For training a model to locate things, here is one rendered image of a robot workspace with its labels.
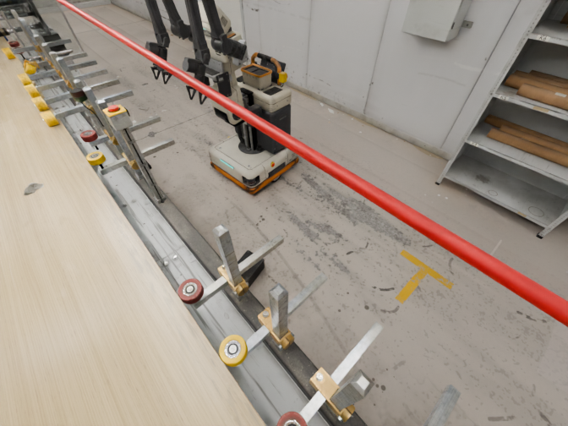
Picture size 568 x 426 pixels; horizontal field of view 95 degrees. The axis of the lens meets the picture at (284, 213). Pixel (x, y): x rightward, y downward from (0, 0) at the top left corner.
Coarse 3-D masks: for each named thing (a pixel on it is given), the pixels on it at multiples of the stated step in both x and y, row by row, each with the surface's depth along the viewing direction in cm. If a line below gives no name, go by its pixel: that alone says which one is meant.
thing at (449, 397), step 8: (448, 392) 74; (456, 392) 74; (440, 400) 74; (448, 400) 73; (456, 400) 73; (440, 408) 72; (448, 408) 72; (432, 416) 71; (440, 416) 71; (448, 416) 71; (424, 424) 71; (432, 424) 70; (440, 424) 70
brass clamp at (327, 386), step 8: (320, 368) 79; (328, 376) 78; (312, 384) 78; (320, 384) 76; (328, 384) 76; (336, 384) 76; (320, 392) 75; (328, 392) 75; (328, 400) 74; (336, 408) 73; (344, 408) 73; (352, 408) 73; (344, 416) 72
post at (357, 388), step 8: (352, 376) 57; (360, 376) 52; (344, 384) 66; (352, 384) 51; (360, 384) 51; (368, 384) 51; (336, 392) 69; (344, 392) 59; (352, 392) 54; (360, 392) 50; (368, 392) 51; (336, 400) 68; (344, 400) 62; (352, 400) 57
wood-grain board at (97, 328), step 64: (0, 64) 221; (0, 128) 155; (64, 128) 154; (0, 192) 119; (64, 192) 119; (0, 256) 97; (64, 256) 97; (128, 256) 97; (0, 320) 82; (64, 320) 82; (128, 320) 82; (192, 320) 82; (0, 384) 71; (64, 384) 71; (128, 384) 71; (192, 384) 71
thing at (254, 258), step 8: (272, 240) 111; (280, 240) 111; (264, 248) 109; (272, 248) 110; (256, 256) 106; (264, 256) 109; (240, 264) 104; (248, 264) 104; (240, 272) 103; (224, 280) 99; (208, 288) 97; (216, 288) 97; (208, 296) 96; (200, 304) 95
